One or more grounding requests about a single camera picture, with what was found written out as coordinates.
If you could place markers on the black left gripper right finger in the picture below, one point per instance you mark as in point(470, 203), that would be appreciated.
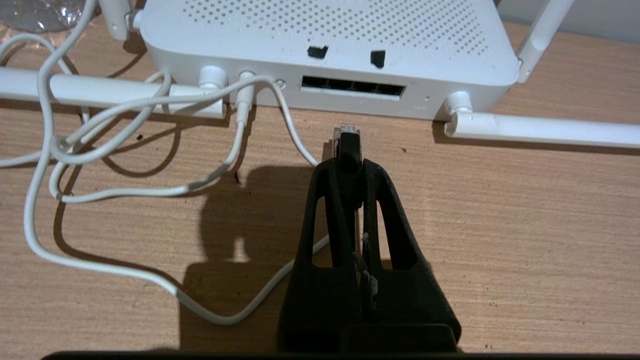
point(410, 310)

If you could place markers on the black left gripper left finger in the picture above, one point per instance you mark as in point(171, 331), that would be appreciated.
point(315, 310)

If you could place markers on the white router with antennas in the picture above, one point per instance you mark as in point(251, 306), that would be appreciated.
point(325, 30)

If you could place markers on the clear water bottle red cap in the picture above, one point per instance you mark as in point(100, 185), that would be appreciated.
point(35, 12)

